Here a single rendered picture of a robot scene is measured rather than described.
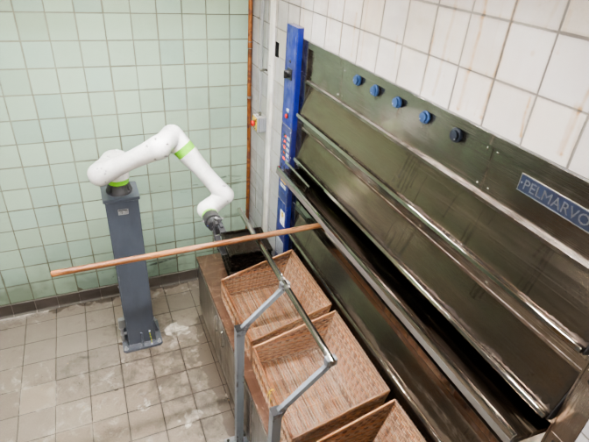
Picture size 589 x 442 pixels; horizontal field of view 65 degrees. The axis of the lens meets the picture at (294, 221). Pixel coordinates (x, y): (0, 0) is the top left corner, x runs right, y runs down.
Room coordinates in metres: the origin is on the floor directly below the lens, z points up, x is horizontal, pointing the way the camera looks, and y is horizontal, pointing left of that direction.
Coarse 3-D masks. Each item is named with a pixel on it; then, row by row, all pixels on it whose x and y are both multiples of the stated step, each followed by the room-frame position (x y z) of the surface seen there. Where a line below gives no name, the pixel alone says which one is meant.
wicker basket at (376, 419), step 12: (384, 408) 1.31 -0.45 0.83; (396, 408) 1.31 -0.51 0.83; (360, 420) 1.26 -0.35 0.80; (372, 420) 1.29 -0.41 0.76; (384, 420) 1.32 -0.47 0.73; (396, 420) 1.28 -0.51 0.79; (408, 420) 1.24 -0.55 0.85; (336, 432) 1.21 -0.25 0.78; (348, 432) 1.24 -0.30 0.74; (360, 432) 1.27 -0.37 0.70; (372, 432) 1.29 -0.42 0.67; (384, 432) 1.29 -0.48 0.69; (396, 432) 1.25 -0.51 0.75; (408, 432) 1.21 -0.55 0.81; (420, 432) 1.19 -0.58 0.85
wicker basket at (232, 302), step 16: (288, 256) 2.40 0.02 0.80; (240, 272) 2.26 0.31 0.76; (256, 272) 2.30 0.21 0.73; (288, 272) 2.35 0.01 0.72; (304, 272) 2.22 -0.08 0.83; (224, 288) 2.14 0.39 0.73; (240, 288) 2.26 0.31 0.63; (256, 288) 2.30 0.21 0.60; (272, 288) 2.33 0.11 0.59; (304, 288) 2.16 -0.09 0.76; (320, 288) 2.06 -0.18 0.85; (224, 304) 2.14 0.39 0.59; (240, 304) 2.16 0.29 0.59; (256, 304) 2.17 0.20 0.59; (272, 304) 2.18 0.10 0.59; (288, 304) 2.19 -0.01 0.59; (304, 304) 2.10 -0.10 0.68; (320, 304) 1.99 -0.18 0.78; (240, 320) 1.87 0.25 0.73; (256, 320) 2.03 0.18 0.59; (272, 320) 2.04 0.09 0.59; (288, 320) 2.05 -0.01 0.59; (256, 336) 1.90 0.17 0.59; (272, 336) 1.77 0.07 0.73
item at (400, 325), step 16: (304, 208) 2.38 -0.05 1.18; (352, 272) 1.83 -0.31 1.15; (368, 288) 1.70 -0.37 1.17; (384, 304) 1.58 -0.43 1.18; (400, 320) 1.49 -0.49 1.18; (416, 352) 1.35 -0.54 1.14; (432, 368) 1.26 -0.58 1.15; (448, 384) 1.18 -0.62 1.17; (464, 400) 1.10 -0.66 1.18; (480, 416) 1.04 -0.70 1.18
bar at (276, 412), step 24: (240, 216) 2.26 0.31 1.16; (288, 288) 1.65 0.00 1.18; (240, 336) 1.58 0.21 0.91; (312, 336) 1.38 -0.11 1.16; (240, 360) 1.58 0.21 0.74; (336, 360) 1.25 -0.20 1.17; (240, 384) 1.58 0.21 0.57; (312, 384) 1.22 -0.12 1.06; (240, 408) 1.58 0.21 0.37; (240, 432) 1.58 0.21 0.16
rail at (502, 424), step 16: (288, 176) 2.28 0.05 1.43; (352, 256) 1.60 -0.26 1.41; (368, 272) 1.49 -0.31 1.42; (384, 288) 1.39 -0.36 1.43; (400, 304) 1.30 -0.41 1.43; (416, 320) 1.22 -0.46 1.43; (464, 384) 0.97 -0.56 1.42; (480, 400) 0.91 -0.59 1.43; (496, 416) 0.85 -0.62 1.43; (512, 432) 0.80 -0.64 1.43
